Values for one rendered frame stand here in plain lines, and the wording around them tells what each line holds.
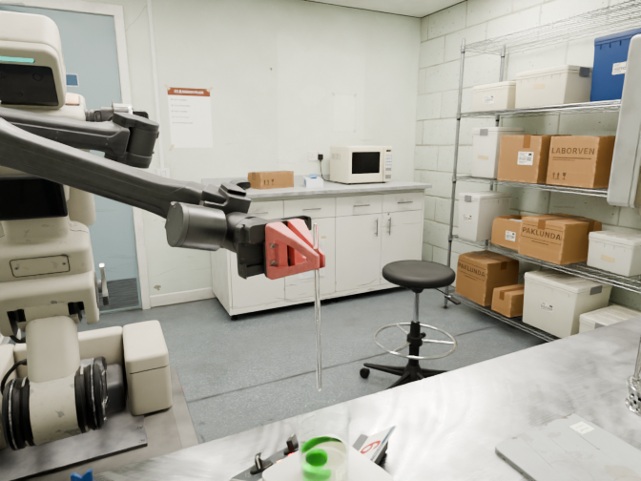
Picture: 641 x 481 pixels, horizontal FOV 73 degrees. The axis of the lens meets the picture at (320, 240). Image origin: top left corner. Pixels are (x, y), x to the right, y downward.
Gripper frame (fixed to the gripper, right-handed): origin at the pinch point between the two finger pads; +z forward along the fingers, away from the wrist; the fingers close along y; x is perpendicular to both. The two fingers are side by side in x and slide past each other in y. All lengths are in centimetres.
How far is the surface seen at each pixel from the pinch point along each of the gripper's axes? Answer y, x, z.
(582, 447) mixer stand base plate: 41, 35, 14
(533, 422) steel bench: 42, 36, 6
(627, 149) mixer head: 34.9, -10.8, 16.3
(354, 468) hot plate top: 3.1, 26.6, 2.5
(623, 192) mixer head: 34.7, -5.6, 16.6
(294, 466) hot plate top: -2.5, 26.5, -2.3
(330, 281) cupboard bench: 167, 94, -208
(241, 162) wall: 133, 6, -275
